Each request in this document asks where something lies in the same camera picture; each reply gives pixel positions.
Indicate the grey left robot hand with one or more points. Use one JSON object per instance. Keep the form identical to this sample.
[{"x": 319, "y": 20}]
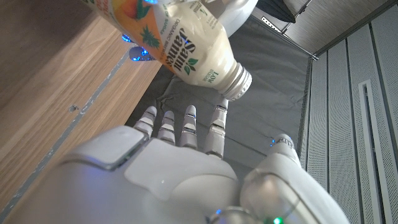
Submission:
[{"x": 138, "y": 54}]

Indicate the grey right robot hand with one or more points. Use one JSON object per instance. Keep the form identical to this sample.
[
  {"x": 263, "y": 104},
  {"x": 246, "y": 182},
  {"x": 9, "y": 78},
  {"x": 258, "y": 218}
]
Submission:
[{"x": 155, "y": 180}]

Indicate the organic brewed tea bottle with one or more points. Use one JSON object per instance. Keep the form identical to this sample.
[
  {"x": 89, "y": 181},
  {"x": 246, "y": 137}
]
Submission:
[{"x": 186, "y": 40}]

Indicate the silver bottle cap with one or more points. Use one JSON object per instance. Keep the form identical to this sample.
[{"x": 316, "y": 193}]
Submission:
[{"x": 239, "y": 82}]

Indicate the grey tape outline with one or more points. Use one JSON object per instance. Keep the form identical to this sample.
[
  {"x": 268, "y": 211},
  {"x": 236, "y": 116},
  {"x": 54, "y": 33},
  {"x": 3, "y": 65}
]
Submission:
[{"x": 77, "y": 115}]

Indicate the person's blue trouser leg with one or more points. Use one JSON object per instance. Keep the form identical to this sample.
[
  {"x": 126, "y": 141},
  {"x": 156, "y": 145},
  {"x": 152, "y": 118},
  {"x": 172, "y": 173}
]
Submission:
[{"x": 276, "y": 9}]

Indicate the black backdrop stand pole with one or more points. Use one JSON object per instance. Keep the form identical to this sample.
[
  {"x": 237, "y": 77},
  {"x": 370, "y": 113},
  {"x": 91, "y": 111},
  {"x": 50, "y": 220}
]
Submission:
[{"x": 289, "y": 39}]

